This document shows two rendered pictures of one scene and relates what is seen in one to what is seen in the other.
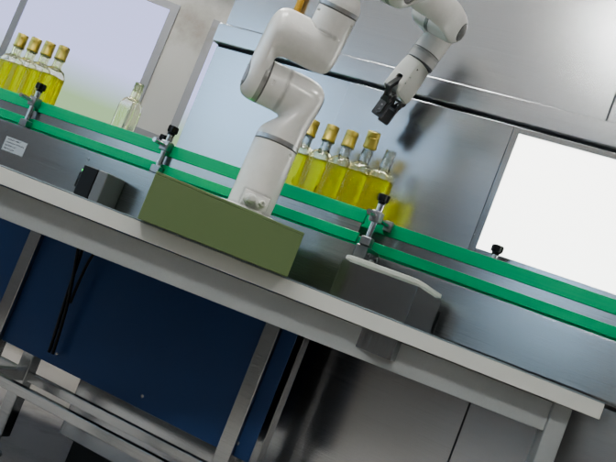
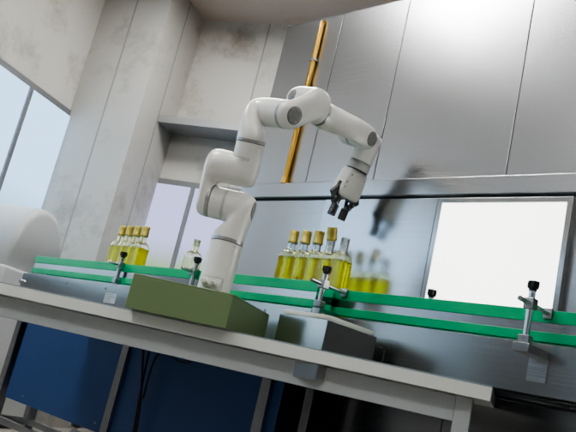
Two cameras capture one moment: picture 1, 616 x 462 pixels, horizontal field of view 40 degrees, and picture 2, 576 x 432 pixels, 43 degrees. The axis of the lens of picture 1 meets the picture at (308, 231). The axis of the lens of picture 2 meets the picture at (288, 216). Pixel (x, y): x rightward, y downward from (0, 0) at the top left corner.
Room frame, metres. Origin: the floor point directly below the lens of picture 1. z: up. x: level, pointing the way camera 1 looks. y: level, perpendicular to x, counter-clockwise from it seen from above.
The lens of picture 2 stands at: (-0.13, -0.76, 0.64)
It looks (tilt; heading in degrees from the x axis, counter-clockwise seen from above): 13 degrees up; 21
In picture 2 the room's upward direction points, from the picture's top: 13 degrees clockwise
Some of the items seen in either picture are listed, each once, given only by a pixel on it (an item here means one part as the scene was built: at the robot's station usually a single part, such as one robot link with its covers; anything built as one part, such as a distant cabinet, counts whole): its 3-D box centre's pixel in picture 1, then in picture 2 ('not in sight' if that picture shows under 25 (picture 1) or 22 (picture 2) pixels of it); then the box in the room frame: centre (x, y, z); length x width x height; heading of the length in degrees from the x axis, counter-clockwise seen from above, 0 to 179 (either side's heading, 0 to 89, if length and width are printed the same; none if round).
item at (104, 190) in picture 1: (98, 188); not in sight; (2.15, 0.54, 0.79); 0.08 x 0.08 x 0.08; 66
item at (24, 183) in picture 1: (238, 269); (273, 357); (2.39, 0.14, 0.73); 1.58 x 1.52 x 0.04; 91
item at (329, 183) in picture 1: (328, 195); (309, 282); (2.12, -0.02, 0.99); 0.06 x 0.06 x 0.21; 66
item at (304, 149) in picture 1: (290, 182); (284, 279); (2.16, 0.09, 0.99); 0.06 x 0.06 x 0.21; 65
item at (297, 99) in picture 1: (286, 109); (231, 217); (1.73, 0.13, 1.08); 0.13 x 0.10 x 0.16; 104
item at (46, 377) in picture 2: (49, 268); (140, 381); (2.35, 0.63, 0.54); 1.59 x 0.18 x 0.43; 66
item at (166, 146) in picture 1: (159, 148); (189, 273); (2.12, 0.43, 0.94); 0.07 x 0.04 x 0.13; 156
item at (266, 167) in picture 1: (261, 180); (218, 268); (1.72, 0.13, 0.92); 0.16 x 0.13 x 0.15; 12
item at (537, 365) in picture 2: not in sight; (531, 330); (1.66, -0.73, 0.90); 0.17 x 0.05 x 0.23; 156
